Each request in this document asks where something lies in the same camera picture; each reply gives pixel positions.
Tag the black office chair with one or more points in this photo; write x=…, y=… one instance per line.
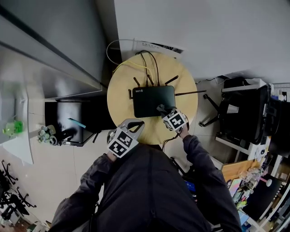
x=244, y=117

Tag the round wooden table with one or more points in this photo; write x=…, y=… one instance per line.
x=120, y=108

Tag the person in grey jacket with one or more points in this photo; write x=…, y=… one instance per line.
x=147, y=192

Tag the black cylindrical device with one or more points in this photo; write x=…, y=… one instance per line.
x=66, y=136

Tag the small flower bouquet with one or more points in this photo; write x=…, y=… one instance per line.
x=45, y=134

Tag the person's left forearm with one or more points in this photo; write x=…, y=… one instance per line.
x=83, y=188

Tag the white rounded desk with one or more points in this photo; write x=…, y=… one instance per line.
x=18, y=149

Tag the white frame desk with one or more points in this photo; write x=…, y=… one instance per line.
x=233, y=143

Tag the blue lit screen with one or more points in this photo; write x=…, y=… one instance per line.
x=189, y=186

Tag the grey tape roll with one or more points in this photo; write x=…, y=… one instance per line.
x=53, y=140

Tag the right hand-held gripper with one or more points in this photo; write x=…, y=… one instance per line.
x=175, y=120

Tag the black monitor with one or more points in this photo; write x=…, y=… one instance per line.
x=281, y=127

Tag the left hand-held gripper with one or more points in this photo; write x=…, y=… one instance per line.
x=122, y=142

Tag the wooden board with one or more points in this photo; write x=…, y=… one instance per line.
x=235, y=168

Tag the grey door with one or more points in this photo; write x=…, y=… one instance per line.
x=56, y=45

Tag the black router with antennas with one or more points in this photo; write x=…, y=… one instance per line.
x=147, y=102

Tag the green plastic bottle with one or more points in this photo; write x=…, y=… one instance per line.
x=13, y=128

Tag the white round lamp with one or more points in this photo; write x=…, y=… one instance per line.
x=269, y=182

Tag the person's right forearm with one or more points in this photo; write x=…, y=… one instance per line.
x=199, y=156

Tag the black glossy cabinet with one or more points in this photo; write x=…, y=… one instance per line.
x=63, y=117

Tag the black chair base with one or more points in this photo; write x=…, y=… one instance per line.
x=15, y=204
x=6, y=174

